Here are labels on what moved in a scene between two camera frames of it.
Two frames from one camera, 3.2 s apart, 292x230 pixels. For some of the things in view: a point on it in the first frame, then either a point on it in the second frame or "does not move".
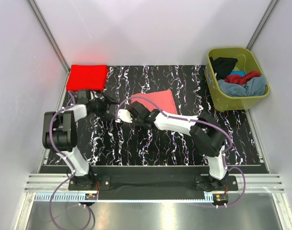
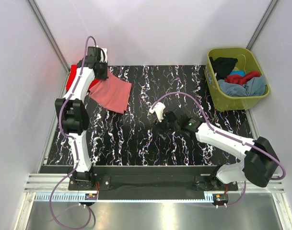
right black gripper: x=133 y=120 -> x=161 y=125
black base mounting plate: x=152 y=183 does not move
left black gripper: x=106 y=104 -> x=104 y=76
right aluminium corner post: x=260 y=28 does not move
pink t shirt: x=164 y=98 -> x=112 y=94
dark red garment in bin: x=240 y=79 does not move
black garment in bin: x=222 y=66 does not move
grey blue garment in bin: x=255 y=86 does not move
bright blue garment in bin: x=240 y=73 does not move
